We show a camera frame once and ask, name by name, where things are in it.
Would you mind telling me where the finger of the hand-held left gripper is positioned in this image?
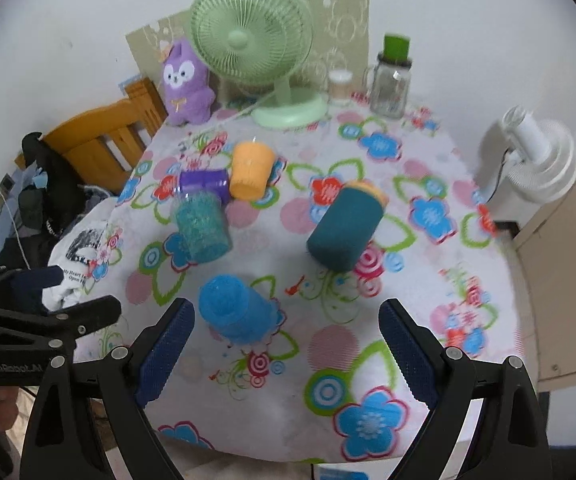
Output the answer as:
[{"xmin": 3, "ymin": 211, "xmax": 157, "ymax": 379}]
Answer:
[
  {"xmin": 0, "ymin": 295, "xmax": 122, "ymax": 351},
  {"xmin": 0, "ymin": 266, "xmax": 64, "ymax": 315}
]

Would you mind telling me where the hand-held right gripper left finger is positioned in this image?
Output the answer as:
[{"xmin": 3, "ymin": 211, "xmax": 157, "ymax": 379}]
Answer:
[{"xmin": 20, "ymin": 298, "xmax": 197, "ymax": 480}]

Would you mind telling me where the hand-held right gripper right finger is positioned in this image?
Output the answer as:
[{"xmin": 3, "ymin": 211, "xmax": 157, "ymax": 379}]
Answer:
[{"xmin": 378, "ymin": 298, "xmax": 552, "ymax": 480}]

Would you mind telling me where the blue textured cup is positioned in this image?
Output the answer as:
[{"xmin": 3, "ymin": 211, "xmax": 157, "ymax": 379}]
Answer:
[{"xmin": 199, "ymin": 274, "xmax": 281, "ymax": 345}]

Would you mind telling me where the teal glitter cup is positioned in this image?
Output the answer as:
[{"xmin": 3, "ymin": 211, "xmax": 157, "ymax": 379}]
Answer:
[{"xmin": 175, "ymin": 192, "xmax": 233, "ymax": 264}]

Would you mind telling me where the dark teal cup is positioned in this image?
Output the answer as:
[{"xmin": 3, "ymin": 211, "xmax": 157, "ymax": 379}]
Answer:
[{"xmin": 307, "ymin": 180, "xmax": 389, "ymax": 272}]

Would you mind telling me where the purple cup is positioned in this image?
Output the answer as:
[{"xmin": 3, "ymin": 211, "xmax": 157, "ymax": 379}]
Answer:
[{"xmin": 178, "ymin": 168, "xmax": 233, "ymax": 206}]

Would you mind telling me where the orange cup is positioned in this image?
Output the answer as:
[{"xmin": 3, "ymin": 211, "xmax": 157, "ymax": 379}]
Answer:
[{"xmin": 229, "ymin": 141, "xmax": 275, "ymax": 201}]

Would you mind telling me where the white printed shirt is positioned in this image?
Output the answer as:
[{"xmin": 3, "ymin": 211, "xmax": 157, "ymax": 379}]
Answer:
[{"xmin": 46, "ymin": 219, "xmax": 119, "ymax": 311}]

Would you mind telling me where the dark clothing pile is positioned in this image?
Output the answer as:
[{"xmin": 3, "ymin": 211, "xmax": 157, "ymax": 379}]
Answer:
[{"xmin": 0, "ymin": 132, "xmax": 118, "ymax": 272}]

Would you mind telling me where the floral tablecloth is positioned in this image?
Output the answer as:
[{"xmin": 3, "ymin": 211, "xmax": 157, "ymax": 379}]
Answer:
[{"xmin": 75, "ymin": 104, "xmax": 525, "ymax": 464}]

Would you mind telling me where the wooden chair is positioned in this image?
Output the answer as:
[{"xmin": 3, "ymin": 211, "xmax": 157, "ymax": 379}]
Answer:
[{"xmin": 14, "ymin": 77, "xmax": 169, "ymax": 196}]

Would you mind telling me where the beige cabinet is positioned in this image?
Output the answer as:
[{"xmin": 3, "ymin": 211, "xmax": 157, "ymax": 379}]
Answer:
[{"xmin": 512, "ymin": 105, "xmax": 576, "ymax": 394}]

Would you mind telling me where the white fan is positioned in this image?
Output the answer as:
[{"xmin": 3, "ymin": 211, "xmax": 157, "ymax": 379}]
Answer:
[{"xmin": 473, "ymin": 105, "xmax": 576, "ymax": 206}]

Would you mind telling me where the purple plush toy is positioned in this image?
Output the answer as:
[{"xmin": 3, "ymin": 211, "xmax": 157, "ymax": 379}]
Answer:
[{"xmin": 160, "ymin": 39, "xmax": 217, "ymax": 127}]

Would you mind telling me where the glass jar with green lid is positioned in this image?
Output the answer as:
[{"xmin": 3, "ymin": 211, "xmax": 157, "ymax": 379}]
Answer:
[{"xmin": 366, "ymin": 33, "xmax": 414, "ymax": 120}]

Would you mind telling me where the small white jar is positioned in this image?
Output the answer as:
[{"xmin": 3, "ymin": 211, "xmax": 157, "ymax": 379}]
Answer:
[{"xmin": 327, "ymin": 68, "xmax": 354, "ymax": 107}]

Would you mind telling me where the green desk fan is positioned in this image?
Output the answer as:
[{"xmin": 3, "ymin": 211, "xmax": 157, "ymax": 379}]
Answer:
[{"xmin": 189, "ymin": 0, "xmax": 329, "ymax": 130}]

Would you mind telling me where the patterned beige board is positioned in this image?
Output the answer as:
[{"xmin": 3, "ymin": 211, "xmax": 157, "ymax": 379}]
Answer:
[{"xmin": 126, "ymin": 0, "xmax": 371, "ymax": 111}]

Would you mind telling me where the white charging cable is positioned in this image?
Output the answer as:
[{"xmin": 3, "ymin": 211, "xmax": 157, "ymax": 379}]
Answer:
[{"xmin": 0, "ymin": 191, "xmax": 34, "ymax": 272}]

